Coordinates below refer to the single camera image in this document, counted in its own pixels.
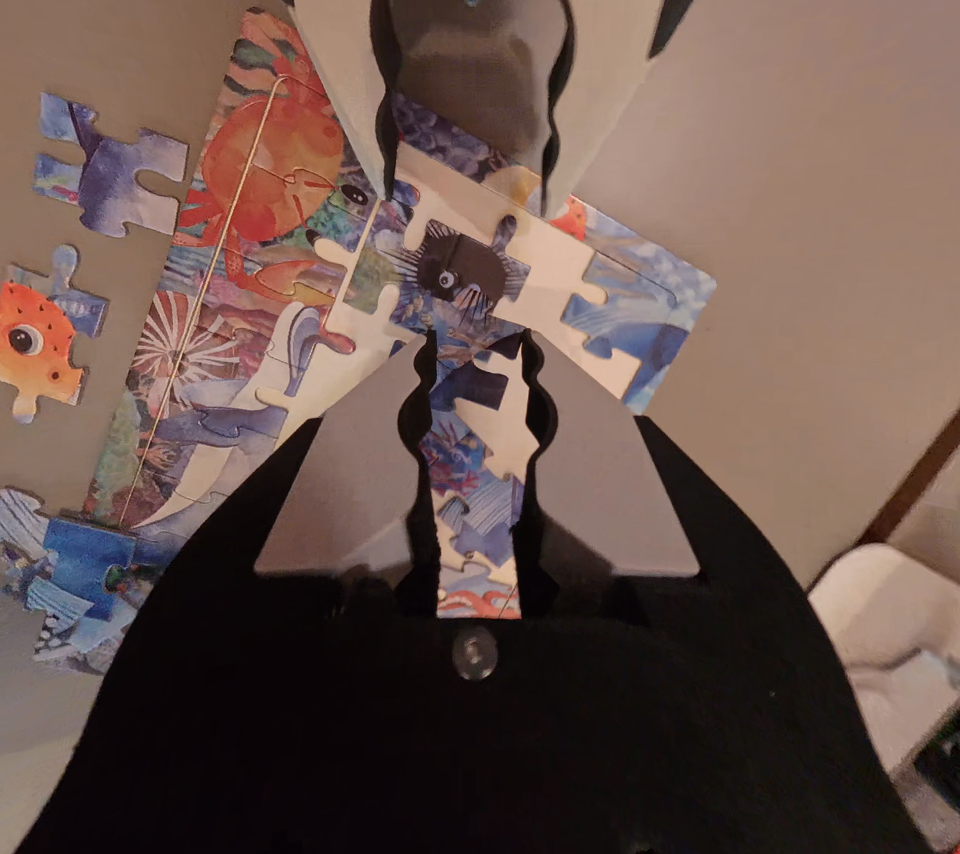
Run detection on orange fish puzzle piece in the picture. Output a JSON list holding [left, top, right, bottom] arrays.
[[0, 244, 111, 425]]

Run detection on small blue puzzle piece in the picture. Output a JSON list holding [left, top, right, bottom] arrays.
[[41, 515, 138, 623]]

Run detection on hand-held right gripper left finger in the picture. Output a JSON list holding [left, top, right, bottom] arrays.
[[253, 329, 442, 620]]

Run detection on white blue striped puzzle piece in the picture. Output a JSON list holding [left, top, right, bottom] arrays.
[[0, 486, 54, 570]]

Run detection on black sea urchin puzzle pieces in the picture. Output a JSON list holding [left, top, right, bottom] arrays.
[[399, 215, 531, 324]]

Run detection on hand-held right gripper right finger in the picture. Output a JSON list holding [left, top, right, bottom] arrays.
[[516, 329, 704, 620]]

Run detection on purple coral puzzle piece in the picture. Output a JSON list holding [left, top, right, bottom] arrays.
[[427, 329, 526, 416]]

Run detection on blue purple puzzle piece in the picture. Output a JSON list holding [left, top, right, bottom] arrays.
[[32, 92, 189, 239]]

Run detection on ocean jigsaw puzzle board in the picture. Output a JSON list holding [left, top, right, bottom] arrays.
[[30, 6, 718, 675]]

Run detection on joined striped coral puzzle pieces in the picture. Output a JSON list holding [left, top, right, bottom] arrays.
[[416, 415, 530, 574]]

